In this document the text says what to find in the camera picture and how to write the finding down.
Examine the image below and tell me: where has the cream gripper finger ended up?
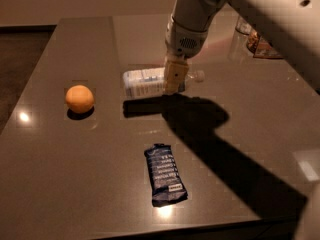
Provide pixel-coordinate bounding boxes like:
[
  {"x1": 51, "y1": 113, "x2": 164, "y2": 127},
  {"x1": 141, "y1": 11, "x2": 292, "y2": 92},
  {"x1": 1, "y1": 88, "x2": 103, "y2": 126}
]
[{"x1": 164, "y1": 57, "x2": 189, "y2": 95}]

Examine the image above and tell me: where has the black lid snack jar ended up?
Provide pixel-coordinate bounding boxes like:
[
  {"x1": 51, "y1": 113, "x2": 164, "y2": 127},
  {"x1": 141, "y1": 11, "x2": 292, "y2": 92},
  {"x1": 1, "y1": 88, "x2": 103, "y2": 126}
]
[{"x1": 246, "y1": 29, "x2": 282, "y2": 59}]

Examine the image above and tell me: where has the dark blue rxbar wrapper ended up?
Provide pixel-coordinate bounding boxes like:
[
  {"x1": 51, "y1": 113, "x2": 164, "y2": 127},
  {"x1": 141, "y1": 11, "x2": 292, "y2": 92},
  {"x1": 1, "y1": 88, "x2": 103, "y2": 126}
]
[{"x1": 144, "y1": 144, "x2": 188, "y2": 207}]

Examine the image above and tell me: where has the orange fruit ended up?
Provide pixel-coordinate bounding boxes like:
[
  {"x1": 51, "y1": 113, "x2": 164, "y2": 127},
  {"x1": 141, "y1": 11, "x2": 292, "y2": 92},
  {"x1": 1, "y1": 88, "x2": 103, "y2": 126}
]
[{"x1": 65, "y1": 85, "x2": 94, "y2": 114}]

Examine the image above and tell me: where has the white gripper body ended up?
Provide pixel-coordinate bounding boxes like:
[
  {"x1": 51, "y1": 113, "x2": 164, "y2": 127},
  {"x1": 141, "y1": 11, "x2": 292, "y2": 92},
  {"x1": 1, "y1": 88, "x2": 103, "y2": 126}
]
[{"x1": 165, "y1": 15, "x2": 208, "y2": 59}]

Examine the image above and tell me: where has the clear plastic water bottle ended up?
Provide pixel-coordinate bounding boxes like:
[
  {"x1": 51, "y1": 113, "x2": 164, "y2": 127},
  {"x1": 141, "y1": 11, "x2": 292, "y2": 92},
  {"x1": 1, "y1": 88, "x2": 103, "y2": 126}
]
[{"x1": 123, "y1": 67, "x2": 205, "y2": 99}]

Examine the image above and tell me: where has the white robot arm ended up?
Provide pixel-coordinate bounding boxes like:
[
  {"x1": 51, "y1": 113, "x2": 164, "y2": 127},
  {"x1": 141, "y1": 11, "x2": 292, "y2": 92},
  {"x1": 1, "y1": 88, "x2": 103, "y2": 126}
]
[{"x1": 164, "y1": 0, "x2": 320, "y2": 95}]

